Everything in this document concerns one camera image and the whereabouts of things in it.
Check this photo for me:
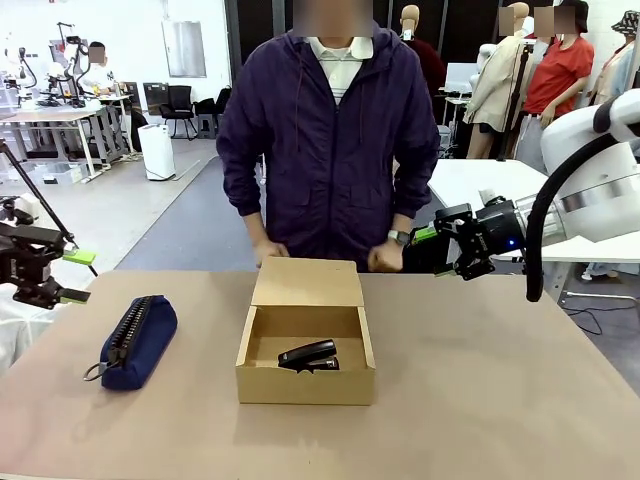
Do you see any navy blue zipper pencil case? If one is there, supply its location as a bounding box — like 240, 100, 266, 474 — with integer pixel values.
83, 294, 179, 392

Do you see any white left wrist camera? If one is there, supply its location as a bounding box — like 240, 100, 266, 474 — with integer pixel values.
0, 194, 42, 226

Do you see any person in purple jacket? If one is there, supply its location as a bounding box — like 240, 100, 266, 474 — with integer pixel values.
215, 22, 442, 275

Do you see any background robot with black cables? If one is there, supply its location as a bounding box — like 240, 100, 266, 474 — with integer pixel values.
46, 21, 100, 109

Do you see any white air purifier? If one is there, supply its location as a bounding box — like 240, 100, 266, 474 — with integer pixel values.
137, 123, 176, 182

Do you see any black mesh office chair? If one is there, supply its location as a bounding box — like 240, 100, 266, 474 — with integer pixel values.
159, 84, 199, 141

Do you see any mannequin in dark red shirt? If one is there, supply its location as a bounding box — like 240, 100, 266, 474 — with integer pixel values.
399, 4, 447, 101

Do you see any wooden top workbench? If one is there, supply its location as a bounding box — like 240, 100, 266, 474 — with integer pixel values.
0, 108, 105, 184

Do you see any mannequin in beige coat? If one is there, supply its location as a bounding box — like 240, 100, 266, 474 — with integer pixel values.
462, 2, 536, 161

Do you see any white monitor screen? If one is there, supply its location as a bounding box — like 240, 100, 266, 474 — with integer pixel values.
443, 62, 481, 97

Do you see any black stapler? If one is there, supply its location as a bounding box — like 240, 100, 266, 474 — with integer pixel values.
277, 338, 342, 374

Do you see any black camera tripod leg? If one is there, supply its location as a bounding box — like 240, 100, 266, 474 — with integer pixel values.
0, 139, 100, 278

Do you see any black light stand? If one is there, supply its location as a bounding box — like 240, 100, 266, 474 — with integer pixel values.
498, 42, 532, 164

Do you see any white cloth cover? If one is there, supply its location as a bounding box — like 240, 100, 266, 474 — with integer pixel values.
0, 282, 69, 377

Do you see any open brown cardboard box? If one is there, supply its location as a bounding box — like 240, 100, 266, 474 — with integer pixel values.
234, 255, 377, 407

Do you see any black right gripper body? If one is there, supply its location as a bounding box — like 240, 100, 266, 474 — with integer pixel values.
472, 199, 527, 262

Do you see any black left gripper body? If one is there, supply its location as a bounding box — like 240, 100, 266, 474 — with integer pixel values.
0, 223, 52, 302

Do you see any white tray on floor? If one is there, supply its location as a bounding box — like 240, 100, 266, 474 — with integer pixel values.
32, 162, 84, 187

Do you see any person's right hand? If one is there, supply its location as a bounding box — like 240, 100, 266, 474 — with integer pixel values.
251, 232, 291, 267

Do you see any person's left hand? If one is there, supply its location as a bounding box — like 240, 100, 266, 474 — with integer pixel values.
367, 239, 405, 274

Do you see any person's left forearm purple sleeve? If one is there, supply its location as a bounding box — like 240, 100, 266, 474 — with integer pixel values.
389, 134, 442, 235

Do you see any black bag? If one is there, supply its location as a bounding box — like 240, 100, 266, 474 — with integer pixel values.
401, 224, 454, 275

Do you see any mannequin with bucket hat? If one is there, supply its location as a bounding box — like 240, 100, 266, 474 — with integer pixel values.
584, 12, 640, 109

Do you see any white folding table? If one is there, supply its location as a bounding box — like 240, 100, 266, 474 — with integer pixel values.
427, 158, 640, 304

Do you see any person's right forearm purple sleeve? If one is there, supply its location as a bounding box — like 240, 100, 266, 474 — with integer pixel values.
215, 134, 266, 236

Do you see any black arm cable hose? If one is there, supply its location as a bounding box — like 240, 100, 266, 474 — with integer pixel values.
525, 132, 620, 303

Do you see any seated person in white shirt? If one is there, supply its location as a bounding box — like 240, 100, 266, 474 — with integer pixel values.
78, 41, 120, 97

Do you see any thin black floor cable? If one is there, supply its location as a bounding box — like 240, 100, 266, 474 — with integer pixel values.
562, 299, 607, 336

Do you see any grey wall panel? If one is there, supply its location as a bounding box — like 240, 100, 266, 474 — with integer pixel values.
160, 20, 208, 79

